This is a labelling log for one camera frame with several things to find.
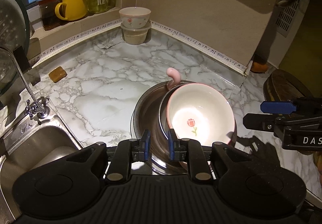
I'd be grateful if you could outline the large steel bowl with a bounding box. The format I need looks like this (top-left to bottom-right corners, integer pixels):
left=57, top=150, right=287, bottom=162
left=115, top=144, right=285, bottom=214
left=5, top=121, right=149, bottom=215
left=131, top=80, right=238, bottom=175

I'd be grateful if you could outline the floral ceramic bowl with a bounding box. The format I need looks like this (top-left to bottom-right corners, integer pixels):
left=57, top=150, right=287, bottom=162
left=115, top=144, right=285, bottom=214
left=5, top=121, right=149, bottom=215
left=119, top=7, right=151, bottom=29

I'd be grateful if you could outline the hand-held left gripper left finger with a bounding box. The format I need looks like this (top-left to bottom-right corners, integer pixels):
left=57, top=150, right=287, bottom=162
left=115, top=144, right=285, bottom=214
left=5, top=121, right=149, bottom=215
left=64, top=129, right=151, bottom=182

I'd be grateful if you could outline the small steel bowl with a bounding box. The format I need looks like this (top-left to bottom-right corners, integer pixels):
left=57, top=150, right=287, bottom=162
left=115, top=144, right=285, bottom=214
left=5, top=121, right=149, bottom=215
left=158, top=86, right=182, bottom=144

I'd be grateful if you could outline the clear plastic container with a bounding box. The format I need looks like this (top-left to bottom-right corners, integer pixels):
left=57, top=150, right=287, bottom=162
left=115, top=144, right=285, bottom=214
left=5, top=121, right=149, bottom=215
left=121, top=22, right=152, bottom=45

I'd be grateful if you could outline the brown soap bar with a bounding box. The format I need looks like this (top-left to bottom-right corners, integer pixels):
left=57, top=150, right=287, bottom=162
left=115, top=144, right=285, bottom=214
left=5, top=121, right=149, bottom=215
left=49, top=66, right=67, bottom=82

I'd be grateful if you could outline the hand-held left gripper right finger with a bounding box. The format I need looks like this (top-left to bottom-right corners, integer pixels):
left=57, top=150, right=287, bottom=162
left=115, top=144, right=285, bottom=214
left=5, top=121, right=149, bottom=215
left=168, top=128, right=254, bottom=182

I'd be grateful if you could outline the white bowl with pink rim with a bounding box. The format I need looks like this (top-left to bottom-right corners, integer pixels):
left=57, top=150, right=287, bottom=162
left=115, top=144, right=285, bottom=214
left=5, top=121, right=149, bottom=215
left=166, top=83, right=237, bottom=148

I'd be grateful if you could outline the chrome faucet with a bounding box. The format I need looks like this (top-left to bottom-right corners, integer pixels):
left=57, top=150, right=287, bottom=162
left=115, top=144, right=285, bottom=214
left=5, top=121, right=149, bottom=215
left=0, top=48, right=49, bottom=120

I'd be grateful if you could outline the green rimmed pot lid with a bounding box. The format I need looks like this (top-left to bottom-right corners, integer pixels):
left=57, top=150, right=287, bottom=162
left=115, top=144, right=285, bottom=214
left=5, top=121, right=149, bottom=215
left=0, top=0, right=31, bottom=99

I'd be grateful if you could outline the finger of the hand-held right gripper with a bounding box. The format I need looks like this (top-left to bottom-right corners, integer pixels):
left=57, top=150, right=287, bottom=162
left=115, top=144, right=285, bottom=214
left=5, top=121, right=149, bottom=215
left=260, top=101, right=302, bottom=114
left=243, top=113, right=286, bottom=132

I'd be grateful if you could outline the yellow mug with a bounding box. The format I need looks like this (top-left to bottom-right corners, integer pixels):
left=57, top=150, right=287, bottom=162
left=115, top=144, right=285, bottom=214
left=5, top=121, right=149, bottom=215
left=55, top=0, right=87, bottom=21

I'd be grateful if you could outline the round wooden cutting board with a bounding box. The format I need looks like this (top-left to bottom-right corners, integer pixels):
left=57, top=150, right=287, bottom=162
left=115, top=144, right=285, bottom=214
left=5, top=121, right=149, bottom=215
left=263, top=69, right=315, bottom=114

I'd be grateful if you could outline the white vent grille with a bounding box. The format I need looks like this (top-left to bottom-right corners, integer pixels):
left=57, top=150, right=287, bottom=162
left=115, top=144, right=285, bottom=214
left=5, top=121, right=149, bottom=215
left=274, top=0, right=303, bottom=37

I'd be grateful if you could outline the patterned white edge tape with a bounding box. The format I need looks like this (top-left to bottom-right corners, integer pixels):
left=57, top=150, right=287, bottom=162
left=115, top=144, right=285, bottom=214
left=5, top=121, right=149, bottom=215
left=30, top=19, right=246, bottom=75

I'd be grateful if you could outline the brown glass jar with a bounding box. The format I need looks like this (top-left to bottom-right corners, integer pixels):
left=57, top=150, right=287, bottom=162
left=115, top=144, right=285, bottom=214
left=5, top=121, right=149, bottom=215
left=38, top=0, right=62, bottom=31

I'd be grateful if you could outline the orange object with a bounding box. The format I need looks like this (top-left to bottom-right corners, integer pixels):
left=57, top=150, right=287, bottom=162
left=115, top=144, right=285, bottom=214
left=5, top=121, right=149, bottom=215
left=252, top=62, right=267, bottom=73

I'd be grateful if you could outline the steel sink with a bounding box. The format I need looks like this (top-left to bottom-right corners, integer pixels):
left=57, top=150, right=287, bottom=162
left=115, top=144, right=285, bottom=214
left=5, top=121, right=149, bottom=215
left=0, top=117, right=85, bottom=224

